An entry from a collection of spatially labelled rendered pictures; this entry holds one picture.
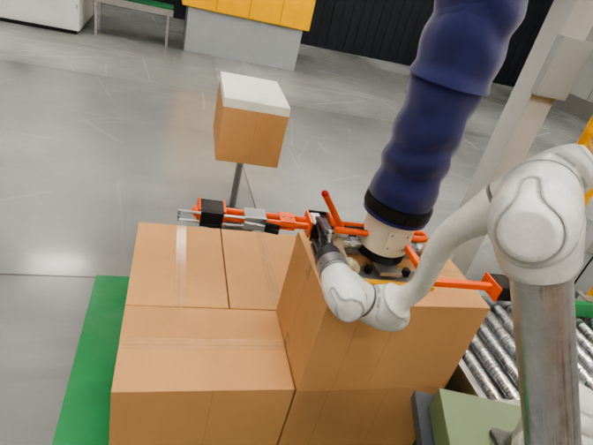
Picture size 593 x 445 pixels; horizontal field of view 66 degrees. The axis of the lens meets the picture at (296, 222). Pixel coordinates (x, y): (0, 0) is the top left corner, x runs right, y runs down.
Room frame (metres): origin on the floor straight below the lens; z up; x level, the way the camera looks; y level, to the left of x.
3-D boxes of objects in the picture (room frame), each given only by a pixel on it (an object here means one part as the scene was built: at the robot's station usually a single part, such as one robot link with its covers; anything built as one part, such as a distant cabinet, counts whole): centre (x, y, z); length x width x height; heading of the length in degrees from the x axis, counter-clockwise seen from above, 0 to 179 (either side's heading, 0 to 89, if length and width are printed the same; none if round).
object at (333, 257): (1.10, -0.13, 1.08); 0.09 x 0.06 x 0.09; 109
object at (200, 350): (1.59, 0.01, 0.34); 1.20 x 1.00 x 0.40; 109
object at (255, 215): (1.26, 0.13, 1.08); 0.07 x 0.07 x 0.04; 19
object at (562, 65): (2.63, -1.12, 1.62); 0.20 x 0.05 x 0.30; 109
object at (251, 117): (2.98, 0.49, 0.82); 0.60 x 0.40 x 0.40; 18
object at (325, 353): (1.40, -0.36, 0.75); 0.60 x 0.40 x 0.40; 110
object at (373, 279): (1.31, -0.34, 0.97); 0.34 x 0.10 x 0.05; 109
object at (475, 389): (1.52, -0.72, 0.58); 0.70 x 0.03 x 0.06; 19
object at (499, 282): (1.25, -0.68, 1.07); 0.09 x 0.08 x 0.05; 19
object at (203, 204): (1.22, 0.26, 1.09); 0.08 x 0.07 x 0.05; 109
